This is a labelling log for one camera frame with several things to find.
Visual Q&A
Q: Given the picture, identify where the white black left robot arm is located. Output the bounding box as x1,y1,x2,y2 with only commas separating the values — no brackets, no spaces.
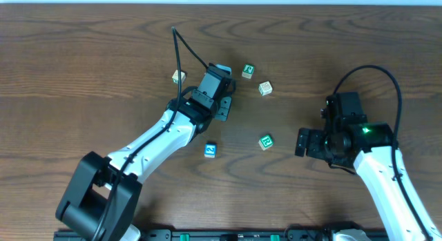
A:
55,90,231,240

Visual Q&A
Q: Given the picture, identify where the blue number 2 block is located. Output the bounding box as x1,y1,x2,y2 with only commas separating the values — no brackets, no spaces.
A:
204,144,217,158

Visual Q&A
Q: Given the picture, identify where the green letter R block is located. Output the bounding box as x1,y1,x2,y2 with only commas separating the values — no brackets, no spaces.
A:
258,135,274,151

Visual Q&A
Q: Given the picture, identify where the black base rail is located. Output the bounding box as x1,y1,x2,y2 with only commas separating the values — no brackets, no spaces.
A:
53,222,391,241

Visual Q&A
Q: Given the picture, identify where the wooden block green side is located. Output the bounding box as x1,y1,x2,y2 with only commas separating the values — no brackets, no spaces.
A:
172,70,186,84

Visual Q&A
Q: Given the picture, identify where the plain wooden patterned block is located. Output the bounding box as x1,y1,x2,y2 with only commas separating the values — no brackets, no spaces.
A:
258,81,273,96

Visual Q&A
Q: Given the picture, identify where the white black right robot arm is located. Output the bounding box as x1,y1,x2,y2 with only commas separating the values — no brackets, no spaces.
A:
295,123,441,240

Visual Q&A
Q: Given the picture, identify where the green letter P block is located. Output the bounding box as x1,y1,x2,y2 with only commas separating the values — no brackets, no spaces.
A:
242,64,255,79

